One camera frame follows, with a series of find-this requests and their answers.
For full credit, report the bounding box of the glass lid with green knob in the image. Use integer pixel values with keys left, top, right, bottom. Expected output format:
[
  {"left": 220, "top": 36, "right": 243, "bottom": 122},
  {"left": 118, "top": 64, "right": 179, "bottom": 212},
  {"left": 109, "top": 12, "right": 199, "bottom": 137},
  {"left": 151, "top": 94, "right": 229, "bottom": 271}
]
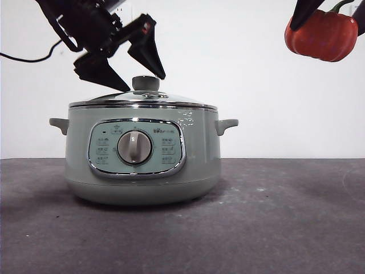
[{"left": 68, "top": 75, "right": 218, "bottom": 110}]

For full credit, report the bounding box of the black cable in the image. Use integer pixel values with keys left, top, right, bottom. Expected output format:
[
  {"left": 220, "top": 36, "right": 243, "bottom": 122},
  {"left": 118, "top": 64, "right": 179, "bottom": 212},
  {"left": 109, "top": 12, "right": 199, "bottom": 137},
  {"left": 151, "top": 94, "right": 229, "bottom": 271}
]
[{"left": 0, "top": 39, "right": 63, "bottom": 62}]

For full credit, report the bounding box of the green electric cooking pot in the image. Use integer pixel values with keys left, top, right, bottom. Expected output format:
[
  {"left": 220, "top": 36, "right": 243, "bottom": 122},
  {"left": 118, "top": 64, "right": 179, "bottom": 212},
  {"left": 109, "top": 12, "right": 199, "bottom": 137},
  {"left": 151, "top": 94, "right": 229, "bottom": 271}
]
[{"left": 48, "top": 104, "right": 239, "bottom": 207}]

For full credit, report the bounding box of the orange pumpkin with green stem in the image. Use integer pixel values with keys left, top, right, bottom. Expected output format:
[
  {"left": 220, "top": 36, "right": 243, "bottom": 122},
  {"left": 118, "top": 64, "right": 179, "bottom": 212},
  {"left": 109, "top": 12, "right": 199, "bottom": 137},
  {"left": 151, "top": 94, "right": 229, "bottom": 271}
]
[{"left": 284, "top": 0, "right": 359, "bottom": 63}]

